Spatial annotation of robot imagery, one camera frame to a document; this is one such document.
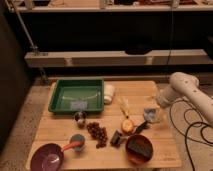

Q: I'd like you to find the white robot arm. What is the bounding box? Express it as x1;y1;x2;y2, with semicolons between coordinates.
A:
156;72;213;127

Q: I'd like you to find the green plastic tray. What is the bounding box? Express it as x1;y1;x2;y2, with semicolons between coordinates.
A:
48;77;104;115

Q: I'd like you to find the white rolled cloth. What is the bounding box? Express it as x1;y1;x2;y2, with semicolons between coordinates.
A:
104;84;115;104

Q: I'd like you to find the wooden table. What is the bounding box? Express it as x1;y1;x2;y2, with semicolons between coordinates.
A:
31;81;181;171

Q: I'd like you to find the yellow round fruit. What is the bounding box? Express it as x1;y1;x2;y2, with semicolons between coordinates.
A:
121;119;134;135

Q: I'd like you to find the brown grape bunch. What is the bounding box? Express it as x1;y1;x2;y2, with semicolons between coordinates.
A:
86;122;108;148

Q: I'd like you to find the dark spatula tool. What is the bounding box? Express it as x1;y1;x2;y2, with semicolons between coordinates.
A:
134;121;148;134

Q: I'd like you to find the small dark green block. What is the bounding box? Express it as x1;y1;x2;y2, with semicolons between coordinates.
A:
110;131;122;147

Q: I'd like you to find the brown bowl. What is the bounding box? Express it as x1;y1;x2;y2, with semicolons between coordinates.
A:
125;135;153;165

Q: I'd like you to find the dark green sponge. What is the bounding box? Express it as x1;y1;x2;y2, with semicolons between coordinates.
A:
127;140;153;158

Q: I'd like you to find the white shelf beam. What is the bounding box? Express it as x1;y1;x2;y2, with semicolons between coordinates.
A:
25;49;213;68

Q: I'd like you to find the grey metal pole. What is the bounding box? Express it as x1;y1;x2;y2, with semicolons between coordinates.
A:
8;0;50;84

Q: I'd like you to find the purple plastic bowl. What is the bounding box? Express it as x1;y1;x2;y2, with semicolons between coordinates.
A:
30;143;64;171

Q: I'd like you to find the black cable on floor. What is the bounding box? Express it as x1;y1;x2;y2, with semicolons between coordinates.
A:
168;98;213;171

